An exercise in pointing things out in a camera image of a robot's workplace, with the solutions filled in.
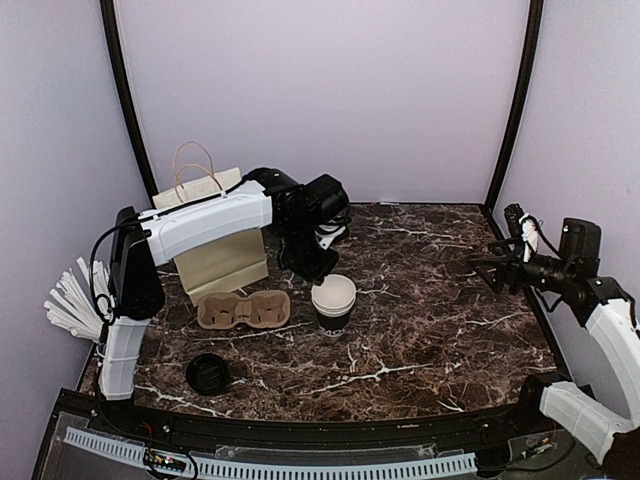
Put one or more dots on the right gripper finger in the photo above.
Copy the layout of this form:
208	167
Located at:
491	270
507	249

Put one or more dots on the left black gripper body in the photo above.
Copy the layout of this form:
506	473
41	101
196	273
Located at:
301	254

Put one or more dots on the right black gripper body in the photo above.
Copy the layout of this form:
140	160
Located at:
519	280

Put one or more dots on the black paper coffee cup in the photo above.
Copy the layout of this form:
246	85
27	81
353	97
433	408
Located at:
333	301

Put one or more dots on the brown cardboard cup carrier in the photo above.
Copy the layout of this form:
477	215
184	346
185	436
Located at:
268	309

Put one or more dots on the cream paper bag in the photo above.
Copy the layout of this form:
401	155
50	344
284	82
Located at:
227	264

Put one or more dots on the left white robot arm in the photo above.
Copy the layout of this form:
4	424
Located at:
306	218

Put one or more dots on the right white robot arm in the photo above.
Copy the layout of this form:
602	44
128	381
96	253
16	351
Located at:
603	309

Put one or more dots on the black plastic cup lid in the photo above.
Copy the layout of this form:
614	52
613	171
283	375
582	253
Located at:
208	374

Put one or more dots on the white cup with straws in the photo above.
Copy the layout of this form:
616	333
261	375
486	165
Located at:
70	306

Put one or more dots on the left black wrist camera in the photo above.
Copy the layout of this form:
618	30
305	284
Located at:
326	198

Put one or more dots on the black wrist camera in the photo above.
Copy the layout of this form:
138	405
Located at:
326	198
580	239

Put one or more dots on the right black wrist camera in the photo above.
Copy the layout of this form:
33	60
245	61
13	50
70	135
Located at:
580	239

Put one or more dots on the white slotted cable duct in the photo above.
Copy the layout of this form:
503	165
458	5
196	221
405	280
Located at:
233	462

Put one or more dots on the right black frame post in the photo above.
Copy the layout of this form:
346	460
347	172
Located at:
521	89

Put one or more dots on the black frame post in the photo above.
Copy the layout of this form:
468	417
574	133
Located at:
521	89
119	72

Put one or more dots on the left black frame post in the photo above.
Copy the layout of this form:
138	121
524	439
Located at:
119	72

